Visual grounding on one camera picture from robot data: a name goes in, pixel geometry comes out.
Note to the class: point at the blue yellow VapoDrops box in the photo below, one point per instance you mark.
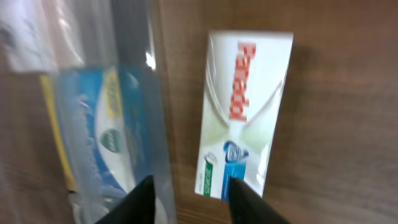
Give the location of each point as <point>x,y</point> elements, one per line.
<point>99,126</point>

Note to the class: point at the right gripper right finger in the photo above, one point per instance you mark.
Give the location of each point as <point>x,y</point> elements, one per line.
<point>247,207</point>

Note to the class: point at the clear plastic container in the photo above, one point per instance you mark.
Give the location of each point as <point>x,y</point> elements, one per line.
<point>33,186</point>

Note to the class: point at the Hansaplast plaster box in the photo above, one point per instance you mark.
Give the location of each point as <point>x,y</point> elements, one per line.
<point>41,35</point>

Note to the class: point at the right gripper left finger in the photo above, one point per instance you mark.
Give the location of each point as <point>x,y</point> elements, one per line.
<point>138,207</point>

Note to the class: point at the white Panadol box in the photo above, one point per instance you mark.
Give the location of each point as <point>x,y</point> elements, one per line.
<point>245,74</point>

